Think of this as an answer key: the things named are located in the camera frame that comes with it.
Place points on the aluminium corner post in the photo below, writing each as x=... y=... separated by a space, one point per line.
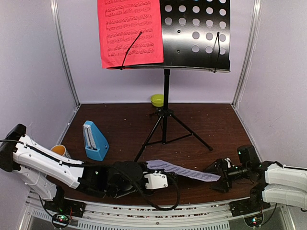
x=63 y=53
x=251 y=45

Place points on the white patterned mug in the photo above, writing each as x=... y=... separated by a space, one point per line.
x=61 y=150

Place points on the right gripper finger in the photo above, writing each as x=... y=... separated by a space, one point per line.
x=215 y=167
x=221 y=187

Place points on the blue metronome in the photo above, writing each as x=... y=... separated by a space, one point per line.
x=95 y=144

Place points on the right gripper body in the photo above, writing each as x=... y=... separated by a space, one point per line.
x=226 y=172

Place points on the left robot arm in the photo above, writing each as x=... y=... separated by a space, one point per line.
x=21 y=155

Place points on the green plastic bowl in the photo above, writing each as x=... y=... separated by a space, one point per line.
x=157 y=100

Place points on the left aluminium corner post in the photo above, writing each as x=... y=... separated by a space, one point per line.
x=63 y=53

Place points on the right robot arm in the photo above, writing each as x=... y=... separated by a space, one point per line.
x=275 y=182

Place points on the black music stand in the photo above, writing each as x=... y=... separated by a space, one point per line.
x=196 y=36

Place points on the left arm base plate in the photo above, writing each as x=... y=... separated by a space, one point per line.
x=63 y=211

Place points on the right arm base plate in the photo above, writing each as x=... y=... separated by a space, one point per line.
x=251 y=212

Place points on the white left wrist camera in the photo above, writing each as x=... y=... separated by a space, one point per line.
x=155 y=180

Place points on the red sheet music paper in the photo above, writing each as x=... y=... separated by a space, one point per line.
x=130 y=33

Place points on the right aluminium corner post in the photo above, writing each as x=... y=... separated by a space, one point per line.
x=251 y=45

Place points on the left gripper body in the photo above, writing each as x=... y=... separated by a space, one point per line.
x=145 y=166

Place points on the white sheet music paper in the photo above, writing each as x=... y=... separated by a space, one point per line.
x=181 y=171

